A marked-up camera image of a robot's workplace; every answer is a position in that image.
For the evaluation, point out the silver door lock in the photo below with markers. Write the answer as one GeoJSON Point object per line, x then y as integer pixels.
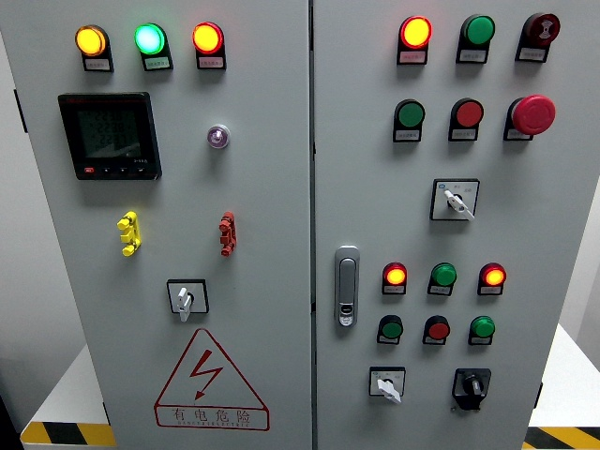
{"type": "Point", "coordinates": [347, 281]}

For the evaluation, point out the pale grey cabinet door with lock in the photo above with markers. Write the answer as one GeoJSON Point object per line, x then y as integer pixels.
{"type": "Point", "coordinates": [375, 187]}

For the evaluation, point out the small red lit lamp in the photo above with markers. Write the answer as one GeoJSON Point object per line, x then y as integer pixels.
{"type": "Point", "coordinates": [493, 276]}
{"type": "Point", "coordinates": [395, 275]}

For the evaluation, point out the small label plate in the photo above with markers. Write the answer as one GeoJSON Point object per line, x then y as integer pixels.
{"type": "Point", "coordinates": [394, 290]}
{"type": "Point", "coordinates": [480, 341]}
{"type": "Point", "coordinates": [388, 340]}
{"type": "Point", "coordinates": [407, 135]}
{"type": "Point", "coordinates": [439, 290]}
{"type": "Point", "coordinates": [97, 64]}
{"type": "Point", "coordinates": [412, 56]}
{"type": "Point", "coordinates": [463, 134]}
{"type": "Point", "coordinates": [210, 63]}
{"type": "Point", "coordinates": [490, 290]}
{"type": "Point", "coordinates": [472, 56]}
{"type": "Point", "coordinates": [433, 341]}
{"type": "Point", "coordinates": [531, 54]}
{"type": "Point", "coordinates": [516, 134]}
{"type": "Point", "coordinates": [156, 64]}

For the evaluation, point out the white round lamp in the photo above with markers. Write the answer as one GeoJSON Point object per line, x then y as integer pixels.
{"type": "Point", "coordinates": [218, 136]}

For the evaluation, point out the small green push button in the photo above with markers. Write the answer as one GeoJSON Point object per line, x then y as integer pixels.
{"type": "Point", "coordinates": [483, 326]}
{"type": "Point", "coordinates": [392, 329]}

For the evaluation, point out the small green lamp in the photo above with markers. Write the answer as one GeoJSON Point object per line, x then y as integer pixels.
{"type": "Point", "coordinates": [444, 274]}

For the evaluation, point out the red warning triangle sticker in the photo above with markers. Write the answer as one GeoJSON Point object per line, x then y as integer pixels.
{"type": "Point", "coordinates": [201, 364]}

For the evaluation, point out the small red push button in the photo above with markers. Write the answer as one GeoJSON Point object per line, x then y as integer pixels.
{"type": "Point", "coordinates": [439, 330]}

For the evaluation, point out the large red-rimmed lit lamp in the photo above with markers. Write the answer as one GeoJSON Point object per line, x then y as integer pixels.
{"type": "Point", "coordinates": [415, 32]}
{"type": "Point", "coordinates": [207, 38]}

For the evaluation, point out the black display meter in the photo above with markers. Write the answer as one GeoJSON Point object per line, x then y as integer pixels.
{"type": "Point", "coordinates": [109, 136]}

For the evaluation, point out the bright green round lamp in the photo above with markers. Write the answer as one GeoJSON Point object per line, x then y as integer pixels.
{"type": "Point", "coordinates": [149, 39]}

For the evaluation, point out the large red stop button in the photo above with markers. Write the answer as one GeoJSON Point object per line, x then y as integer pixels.
{"type": "Point", "coordinates": [534, 114]}

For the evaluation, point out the large green round lamp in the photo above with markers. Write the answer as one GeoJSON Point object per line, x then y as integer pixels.
{"type": "Point", "coordinates": [479, 29]}

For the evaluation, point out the yellow round lamp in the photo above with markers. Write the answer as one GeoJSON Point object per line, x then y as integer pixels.
{"type": "Point", "coordinates": [90, 40]}

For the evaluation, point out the black yellow striped tape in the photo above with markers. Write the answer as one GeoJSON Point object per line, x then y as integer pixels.
{"type": "Point", "coordinates": [94, 433]}
{"type": "Point", "coordinates": [572, 438]}

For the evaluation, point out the black door hinge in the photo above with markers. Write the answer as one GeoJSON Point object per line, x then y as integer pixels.
{"type": "Point", "coordinates": [539, 396]}
{"type": "Point", "coordinates": [20, 111]}

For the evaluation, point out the dark red buzzer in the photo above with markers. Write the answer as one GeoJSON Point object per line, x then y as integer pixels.
{"type": "Point", "coordinates": [544, 28]}

